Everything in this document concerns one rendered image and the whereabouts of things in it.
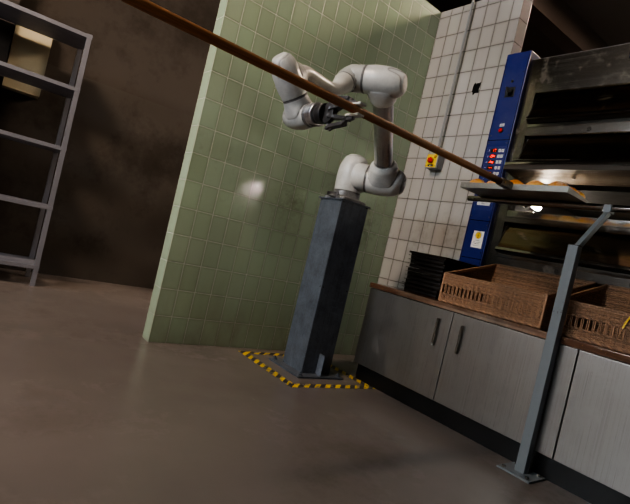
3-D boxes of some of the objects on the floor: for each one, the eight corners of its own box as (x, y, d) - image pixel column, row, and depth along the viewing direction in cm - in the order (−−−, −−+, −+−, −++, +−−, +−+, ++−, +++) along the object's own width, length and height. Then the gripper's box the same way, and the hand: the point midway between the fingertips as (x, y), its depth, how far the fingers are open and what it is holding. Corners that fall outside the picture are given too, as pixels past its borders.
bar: (422, 402, 269) (471, 196, 268) (703, 546, 169) (783, 217, 168) (383, 403, 250) (436, 181, 249) (674, 566, 150) (765, 194, 149)
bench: (408, 378, 322) (428, 293, 321) (1082, 697, 130) (1135, 487, 130) (346, 376, 287) (368, 281, 287) (1138, 807, 96) (1210, 521, 95)
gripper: (332, 97, 185) (375, 90, 166) (322, 138, 185) (364, 136, 167) (317, 89, 180) (359, 81, 162) (307, 131, 181) (348, 128, 162)
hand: (355, 110), depth 167 cm, fingers closed on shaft, 3 cm apart
